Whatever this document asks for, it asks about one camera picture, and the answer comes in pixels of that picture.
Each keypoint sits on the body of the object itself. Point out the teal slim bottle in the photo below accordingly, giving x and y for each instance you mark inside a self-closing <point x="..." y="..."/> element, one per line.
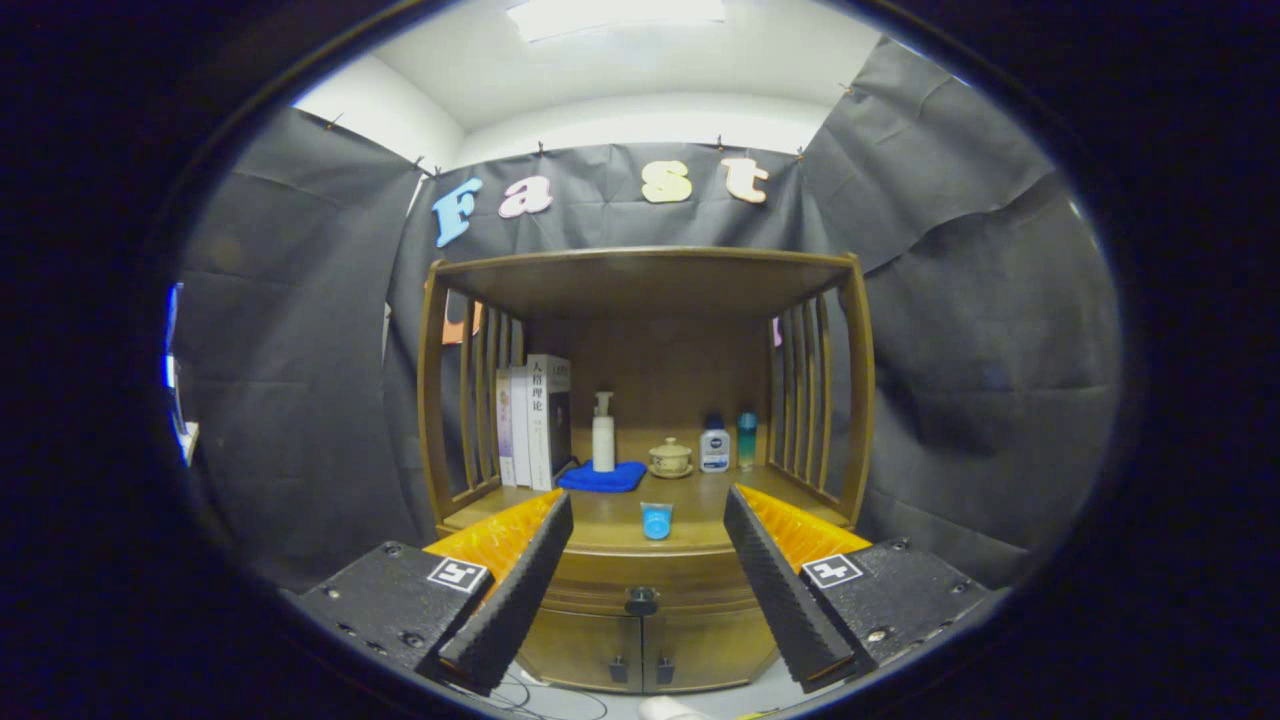
<point x="746" y="445"/>

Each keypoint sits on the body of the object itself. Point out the thin purple-spined book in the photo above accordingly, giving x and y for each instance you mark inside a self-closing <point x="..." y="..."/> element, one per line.
<point x="504" y="430"/>

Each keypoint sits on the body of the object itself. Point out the wooden countertop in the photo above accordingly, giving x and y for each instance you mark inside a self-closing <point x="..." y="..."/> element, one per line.
<point x="690" y="510"/>

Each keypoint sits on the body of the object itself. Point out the wooden cabinet door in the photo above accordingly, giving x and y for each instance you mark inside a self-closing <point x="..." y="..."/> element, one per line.
<point x="710" y="645"/>
<point x="575" y="645"/>

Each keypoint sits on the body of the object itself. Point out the wooden cabinet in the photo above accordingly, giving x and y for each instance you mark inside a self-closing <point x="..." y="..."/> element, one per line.
<point x="650" y="285"/>

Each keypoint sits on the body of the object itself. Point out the white lotion bottle blue cap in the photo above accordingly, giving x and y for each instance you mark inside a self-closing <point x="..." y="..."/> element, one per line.
<point x="714" y="450"/>

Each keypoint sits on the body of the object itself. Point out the blue folded cloth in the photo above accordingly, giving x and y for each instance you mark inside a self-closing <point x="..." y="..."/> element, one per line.
<point x="600" y="478"/>

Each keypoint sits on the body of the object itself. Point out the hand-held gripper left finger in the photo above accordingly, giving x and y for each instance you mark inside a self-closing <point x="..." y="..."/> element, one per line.
<point x="520" y="600"/>

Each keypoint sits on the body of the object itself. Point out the black round drawer knob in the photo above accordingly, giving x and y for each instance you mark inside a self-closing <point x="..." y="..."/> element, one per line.
<point x="642" y="601"/>

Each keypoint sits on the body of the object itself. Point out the wooden drawer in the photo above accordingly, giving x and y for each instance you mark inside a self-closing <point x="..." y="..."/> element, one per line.
<point x="640" y="570"/>

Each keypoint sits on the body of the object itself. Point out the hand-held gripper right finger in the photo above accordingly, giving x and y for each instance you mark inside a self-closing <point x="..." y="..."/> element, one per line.
<point x="780" y="600"/>

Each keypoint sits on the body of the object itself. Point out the thin white book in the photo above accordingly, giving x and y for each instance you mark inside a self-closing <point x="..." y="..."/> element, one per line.
<point x="520" y="430"/>

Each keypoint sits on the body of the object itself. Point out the beige lidded teacup with saucer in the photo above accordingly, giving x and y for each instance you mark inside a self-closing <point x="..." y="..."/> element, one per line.
<point x="670" y="459"/>

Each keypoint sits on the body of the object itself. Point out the white and blue cosmetic tube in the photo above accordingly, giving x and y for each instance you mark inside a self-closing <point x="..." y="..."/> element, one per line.
<point x="657" y="523"/>

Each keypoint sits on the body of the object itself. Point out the white pump bottle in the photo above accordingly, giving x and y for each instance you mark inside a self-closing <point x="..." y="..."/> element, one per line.
<point x="604" y="445"/>

